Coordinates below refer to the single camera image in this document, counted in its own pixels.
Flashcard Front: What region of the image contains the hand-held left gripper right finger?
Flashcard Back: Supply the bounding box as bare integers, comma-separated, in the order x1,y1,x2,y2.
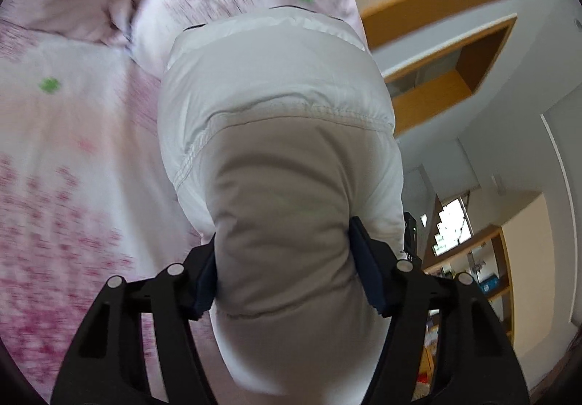
348,216,530,405

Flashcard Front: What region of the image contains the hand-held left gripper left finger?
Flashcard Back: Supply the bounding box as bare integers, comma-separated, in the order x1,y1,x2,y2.
50,234,219,405

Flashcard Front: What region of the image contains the white puffer jacket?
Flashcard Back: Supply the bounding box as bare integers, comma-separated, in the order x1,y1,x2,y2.
157,5,405,405

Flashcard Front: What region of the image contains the window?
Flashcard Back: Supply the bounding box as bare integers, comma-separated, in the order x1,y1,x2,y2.
430,198,474,258

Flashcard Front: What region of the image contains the wooden shelf unit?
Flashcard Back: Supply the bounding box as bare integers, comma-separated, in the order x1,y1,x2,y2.
420,225,517,392

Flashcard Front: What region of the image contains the blue box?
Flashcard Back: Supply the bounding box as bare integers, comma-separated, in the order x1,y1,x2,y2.
477,275,501,295

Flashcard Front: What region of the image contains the floral bed sheet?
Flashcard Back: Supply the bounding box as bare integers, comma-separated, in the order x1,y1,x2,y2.
0,7,219,405

